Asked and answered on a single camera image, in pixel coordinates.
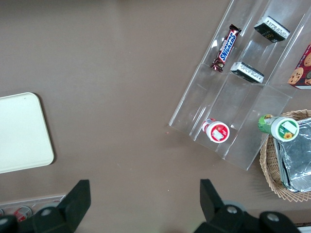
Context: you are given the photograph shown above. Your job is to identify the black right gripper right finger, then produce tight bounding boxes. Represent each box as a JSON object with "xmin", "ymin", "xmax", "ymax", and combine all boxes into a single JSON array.
[{"xmin": 194, "ymin": 179, "xmax": 262, "ymax": 233}]

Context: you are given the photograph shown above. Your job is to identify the Snickers chocolate bar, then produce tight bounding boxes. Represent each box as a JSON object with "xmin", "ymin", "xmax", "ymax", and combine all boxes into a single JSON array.
[{"xmin": 210, "ymin": 23, "xmax": 242, "ymax": 73}]

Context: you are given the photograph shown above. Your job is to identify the light wicker basket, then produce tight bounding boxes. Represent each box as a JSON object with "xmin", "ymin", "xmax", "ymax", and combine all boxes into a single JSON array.
[{"xmin": 259, "ymin": 109, "xmax": 311, "ymax": 202}]

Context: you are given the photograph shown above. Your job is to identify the silver foil packets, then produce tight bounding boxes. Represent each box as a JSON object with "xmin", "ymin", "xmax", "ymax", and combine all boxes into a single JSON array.
[{"xmin": 272, "ymin": 118, "xmax": 311, "ymax": 194}]

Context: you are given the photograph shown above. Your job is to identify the black chocolate box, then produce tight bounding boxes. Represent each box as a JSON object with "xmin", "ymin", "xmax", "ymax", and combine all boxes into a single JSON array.
[
  {"xmin": 229, "ymin": 61, "xmax": 265, "ymax": 85},
  {"xmin": 253, "ymin": 16, "xmax": 292, "ymax": 44}
]

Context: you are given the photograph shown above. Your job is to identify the red-capped yogurt bottle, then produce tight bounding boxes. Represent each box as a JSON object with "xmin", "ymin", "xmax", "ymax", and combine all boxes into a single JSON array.
[{"xmin": 201, "ymin": 117, "xmax": 231, "ymax": 144}]

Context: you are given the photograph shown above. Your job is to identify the clear acrylic tiered rack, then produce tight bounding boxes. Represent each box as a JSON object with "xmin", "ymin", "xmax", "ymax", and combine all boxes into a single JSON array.
[{"xmin": 168, "ymin": 0, "xmax": 311, "ymax": 172}]

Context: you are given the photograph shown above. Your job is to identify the red chocolate-chip cookie box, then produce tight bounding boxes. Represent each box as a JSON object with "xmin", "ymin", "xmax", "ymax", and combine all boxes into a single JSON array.
[{"xmin": 287, "ymin": 43, "xmax": 311, "ymax": 91}]

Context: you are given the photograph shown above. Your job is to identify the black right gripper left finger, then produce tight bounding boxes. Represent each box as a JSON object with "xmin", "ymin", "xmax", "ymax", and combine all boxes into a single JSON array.
[{"xmin": 18, "ymin": 179, "xmax": 91, "ymax": 233}]

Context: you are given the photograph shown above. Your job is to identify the cream plastic tray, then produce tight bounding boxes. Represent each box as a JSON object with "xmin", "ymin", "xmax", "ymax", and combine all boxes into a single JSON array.
[{"xmin": 0, "ymin": 91, "xmax": 55, "ymax": 174}]

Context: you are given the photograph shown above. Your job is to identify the green-labelled yogurt bottle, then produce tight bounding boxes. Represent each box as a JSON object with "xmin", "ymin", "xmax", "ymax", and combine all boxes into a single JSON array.
[{"xmin": 257, "ymin": 114, "xmax": 300, "ymax": 142}]

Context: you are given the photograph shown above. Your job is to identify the clear acrylic bottle rack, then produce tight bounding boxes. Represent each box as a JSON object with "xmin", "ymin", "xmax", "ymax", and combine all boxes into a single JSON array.
[{"xmin": 0, "ymin": 193, "xmax": 68, "ymax": 219}]

